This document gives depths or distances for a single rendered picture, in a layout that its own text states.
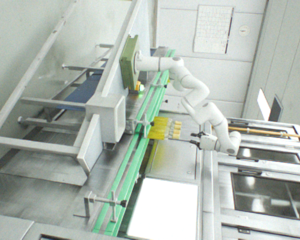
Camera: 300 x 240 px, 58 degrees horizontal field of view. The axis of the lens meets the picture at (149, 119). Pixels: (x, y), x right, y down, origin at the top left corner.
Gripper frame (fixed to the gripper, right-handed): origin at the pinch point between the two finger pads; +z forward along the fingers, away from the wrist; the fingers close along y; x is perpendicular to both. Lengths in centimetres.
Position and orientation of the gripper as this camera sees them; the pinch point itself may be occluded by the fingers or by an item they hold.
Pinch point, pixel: (193, 138)
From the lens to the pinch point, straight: 177.9
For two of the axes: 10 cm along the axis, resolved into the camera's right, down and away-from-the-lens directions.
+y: 0.3, -8.7, -4.9
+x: -4.3, 4.3, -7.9
